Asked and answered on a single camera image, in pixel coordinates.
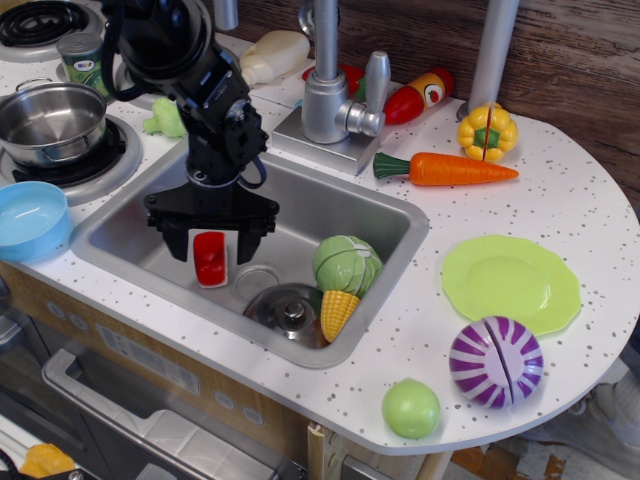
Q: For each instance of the toy oven door handle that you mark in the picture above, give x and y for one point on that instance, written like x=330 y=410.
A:
x=143 y=433

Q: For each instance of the light green plastic plate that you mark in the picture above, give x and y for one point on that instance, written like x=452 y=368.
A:
x=498 y=275

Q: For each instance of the silver toy sink basin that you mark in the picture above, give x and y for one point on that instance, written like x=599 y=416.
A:
x=313 y=207

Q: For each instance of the green toy can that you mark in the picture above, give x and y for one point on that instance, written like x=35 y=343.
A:
x=81 y=56

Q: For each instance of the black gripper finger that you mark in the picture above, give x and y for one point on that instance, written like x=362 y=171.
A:
x=248 y=242
x=177 y=241

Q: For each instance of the black coil burner rear left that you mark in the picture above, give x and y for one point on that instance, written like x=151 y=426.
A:
x=30 y=31

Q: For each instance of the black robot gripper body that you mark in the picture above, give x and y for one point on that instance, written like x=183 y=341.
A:
x=197 y=204

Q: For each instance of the red toy pepper behind faucet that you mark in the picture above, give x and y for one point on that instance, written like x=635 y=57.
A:
x=352 y=80

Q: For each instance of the black coil burner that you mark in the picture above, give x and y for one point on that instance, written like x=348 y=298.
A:
x=95 y=175
x=30 y=31

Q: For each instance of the silver vertical post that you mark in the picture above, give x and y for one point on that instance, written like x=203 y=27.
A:
x=493 y=51

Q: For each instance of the cream toy mayonnaise bottle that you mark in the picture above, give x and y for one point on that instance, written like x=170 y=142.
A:
x=274 y=54

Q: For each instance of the yellow object lower left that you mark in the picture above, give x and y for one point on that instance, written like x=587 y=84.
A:
x=44 y=460

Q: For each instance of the steel cooking pot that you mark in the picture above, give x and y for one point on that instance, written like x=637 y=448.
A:
x=51 y=124

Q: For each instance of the green toy lime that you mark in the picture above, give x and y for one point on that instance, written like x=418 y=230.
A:
x=411 y=409

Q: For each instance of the steel pot lid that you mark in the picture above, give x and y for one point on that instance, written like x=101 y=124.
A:
x=291 y=310

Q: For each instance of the purple white toy onion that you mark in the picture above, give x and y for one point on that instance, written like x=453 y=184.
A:
x=496 y=362

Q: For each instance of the orange toy carrot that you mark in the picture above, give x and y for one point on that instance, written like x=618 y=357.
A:
x=432 y=169

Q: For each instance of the green toy cabbage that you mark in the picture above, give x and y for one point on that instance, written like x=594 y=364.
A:
x=346 y=263

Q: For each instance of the yellow toy bell pepper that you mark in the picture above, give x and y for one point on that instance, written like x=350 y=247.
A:
x=487 y=133

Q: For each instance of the silver post top centre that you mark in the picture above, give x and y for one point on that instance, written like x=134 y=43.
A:
x=226 y=14

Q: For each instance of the light green toy broccoli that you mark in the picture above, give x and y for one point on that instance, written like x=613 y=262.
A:
x=165 y=120

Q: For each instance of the red toy ketchup bottle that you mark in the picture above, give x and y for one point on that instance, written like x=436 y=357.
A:
x=411 y=100

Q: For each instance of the black coil burner front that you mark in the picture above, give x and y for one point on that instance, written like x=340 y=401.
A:
x=95 y=175

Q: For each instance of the red white toy sushi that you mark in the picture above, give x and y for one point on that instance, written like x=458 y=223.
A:
x=210 y=259

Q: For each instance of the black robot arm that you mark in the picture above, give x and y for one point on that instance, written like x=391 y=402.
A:
x=170 y=46

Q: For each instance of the light blue plastic bowl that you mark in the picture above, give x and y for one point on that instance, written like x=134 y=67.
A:
x=35 y=221

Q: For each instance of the yellow toy corn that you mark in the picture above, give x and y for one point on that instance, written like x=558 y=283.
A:
x=336 y=309

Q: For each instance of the silver toy faucet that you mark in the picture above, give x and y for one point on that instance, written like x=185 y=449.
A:
x=329 y=127

